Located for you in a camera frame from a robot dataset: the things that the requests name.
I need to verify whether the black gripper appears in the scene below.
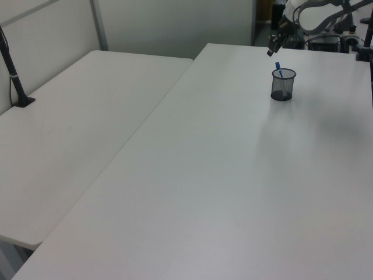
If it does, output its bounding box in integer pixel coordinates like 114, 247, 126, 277
266, 17, 298, 58

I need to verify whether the dark cabinet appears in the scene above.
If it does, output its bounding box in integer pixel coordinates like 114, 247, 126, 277
271, 2, 288, 30

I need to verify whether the black mesh pen cup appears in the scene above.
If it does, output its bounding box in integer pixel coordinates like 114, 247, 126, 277
270, 68, 297, 102

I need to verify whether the dark lab equipment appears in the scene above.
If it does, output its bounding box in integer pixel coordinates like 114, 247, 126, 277
302, 24, 360, 54

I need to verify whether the white side table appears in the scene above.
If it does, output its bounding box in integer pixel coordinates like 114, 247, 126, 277
0, 50, 195, 250

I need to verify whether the black clamped camera stand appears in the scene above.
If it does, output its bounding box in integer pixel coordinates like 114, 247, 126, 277
354, 16, 373, 62

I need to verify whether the grey metal partition post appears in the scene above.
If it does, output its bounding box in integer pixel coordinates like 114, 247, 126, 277
89, 0, 109, 52

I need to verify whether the black camera stand with cable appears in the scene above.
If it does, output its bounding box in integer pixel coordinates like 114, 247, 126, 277
0, 24, 37, 109

